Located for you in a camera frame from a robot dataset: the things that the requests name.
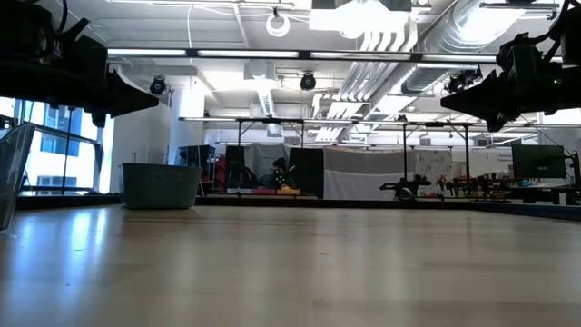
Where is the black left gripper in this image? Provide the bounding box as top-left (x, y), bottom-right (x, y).
top-left (0, 57), bottom-right (161, 129)

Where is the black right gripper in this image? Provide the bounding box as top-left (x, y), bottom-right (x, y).
top-left (439, 63), bottom-right (581, 134)

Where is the black computer monitor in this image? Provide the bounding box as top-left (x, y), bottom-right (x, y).
top-left (511, 144), bottom-right (567, 180)

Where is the large glass window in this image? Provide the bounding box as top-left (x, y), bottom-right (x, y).
top-left (0, 97), bottom-right (115, 196)

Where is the teal plastic basket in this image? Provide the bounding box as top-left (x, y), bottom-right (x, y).
top-left (118, 162), bottom-right (204, 210)

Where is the grey translucent plastic basket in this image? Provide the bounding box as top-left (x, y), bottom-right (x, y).
top-left (0, 122), bottom-right (36, 231)

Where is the black partition panel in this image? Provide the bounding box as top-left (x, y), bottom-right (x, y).
top-left (289, 147), bottom-right (325, 199)
top-left (225, 144), bottom-right (246, 188)

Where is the grey fabric curtain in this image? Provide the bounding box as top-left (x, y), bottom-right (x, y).
top-left (323, 145), bottom-right (417, 201)

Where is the LED light bar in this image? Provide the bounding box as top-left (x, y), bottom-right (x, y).
top-left (106, 47), bottom-right (500, 64)

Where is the person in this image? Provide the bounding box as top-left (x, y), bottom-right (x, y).
top-left (270, 156), bottom-right (297, 190)

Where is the black ceiling camera rig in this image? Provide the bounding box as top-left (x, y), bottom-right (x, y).
top-left (444, 67), bottom-right (483, 95)

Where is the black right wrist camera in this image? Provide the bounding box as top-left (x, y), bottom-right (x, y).
top-left (496, 32), bottom-right (562, 85)

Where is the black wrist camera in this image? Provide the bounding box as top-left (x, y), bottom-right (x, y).
top-left (54, 17), bottom-right (110, 81)
top-left (496, 32), bottom-right (562, 85)

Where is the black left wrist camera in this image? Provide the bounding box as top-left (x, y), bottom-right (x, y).
top-left (54, 17), bottom-right (110, 81)

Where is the silver ventilation duct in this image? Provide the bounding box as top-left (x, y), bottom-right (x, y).
top-left (401, 0), bottom-right (514, 96)

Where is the distant black workstation frame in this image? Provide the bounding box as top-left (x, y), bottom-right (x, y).
top-left (178, 115), bottom-right (581, 192)

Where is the black aluminium table frame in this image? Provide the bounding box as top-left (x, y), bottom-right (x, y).
top-left (8, 193), bottom-right (581, 223)

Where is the white coiled cable ring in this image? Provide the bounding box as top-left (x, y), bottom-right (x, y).
top-left (265, 12), bottom-right (291, 38)

